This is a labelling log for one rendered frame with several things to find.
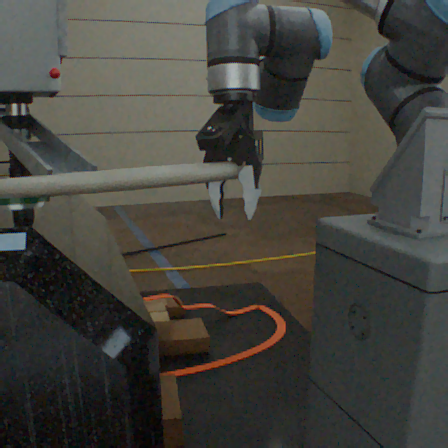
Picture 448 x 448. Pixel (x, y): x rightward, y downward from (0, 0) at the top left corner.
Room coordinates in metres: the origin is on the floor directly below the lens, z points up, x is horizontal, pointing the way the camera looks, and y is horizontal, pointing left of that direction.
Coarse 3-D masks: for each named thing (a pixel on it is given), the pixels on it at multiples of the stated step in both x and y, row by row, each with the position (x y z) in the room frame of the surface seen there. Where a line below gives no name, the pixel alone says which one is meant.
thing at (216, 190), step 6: (222, 180) 0.79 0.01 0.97; (210, 186) 0.80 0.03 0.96; (216, 186) 0.79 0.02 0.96; (222, 186) 0.80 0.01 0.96; (210, 192) 0.80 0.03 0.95; (216, 192) 0.79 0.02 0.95; (222, 192) 0.80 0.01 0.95; (210, 198) 0.80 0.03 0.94; (216, 198) 0.79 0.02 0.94; (222, 198) 0.80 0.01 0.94; (216, 204) 0.79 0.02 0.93; (222, 204) 0.80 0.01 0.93; (216, 210) 0.79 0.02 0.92; (222, 210) 0.80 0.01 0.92
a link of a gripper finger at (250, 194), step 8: (248, 168) 0.78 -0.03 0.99; (240, 176) 0.78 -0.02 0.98; (248, 176) 0.77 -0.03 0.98; (248, 184) 0.77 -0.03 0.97; (248, 192) 0.77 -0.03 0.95; (256, 192) 0.77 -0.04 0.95; (248, 200) 0.77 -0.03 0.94; (256, 200) 0.78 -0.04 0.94; (248, 208) 0.77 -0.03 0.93; (248, 216) 0.78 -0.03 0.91
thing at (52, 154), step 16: (0, 112) 1.50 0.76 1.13; (0, 128) 1.29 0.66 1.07; (32, 128) 1.40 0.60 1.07; (48, 128) 1.31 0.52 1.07; (16, 144) 1.17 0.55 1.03; (32, 144) 1.28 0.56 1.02; (48, 144) 1.29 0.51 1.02; (64, 144) 1.19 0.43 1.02; (32, 160) 1.07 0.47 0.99; (48, 160) 1.17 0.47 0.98; (64, 160) 1.19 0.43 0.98; (80, 160) 1.11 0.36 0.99
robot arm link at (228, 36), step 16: (224, 0) 0.78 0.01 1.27; (240, 0) 0.78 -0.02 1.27; (256, 0) 0.81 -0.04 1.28; (208, 16) 0.80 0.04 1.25; (224, 16) 0.78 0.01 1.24; (240, 16) 0.78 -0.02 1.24; (256, 16) 0.79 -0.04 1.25; (208, 32) 0.80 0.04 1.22; (224, 32) 0.78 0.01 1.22; (240, 32) 0.78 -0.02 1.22; (256, 32) 0.79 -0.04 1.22; (208, 48) 0.80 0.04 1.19; (224, 48) 0.78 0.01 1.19; (240, 48) 0.78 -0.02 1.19; (256, 48) 0.80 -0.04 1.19; (208, 64) 0.80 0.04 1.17; (256, 64) 0.80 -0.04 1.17
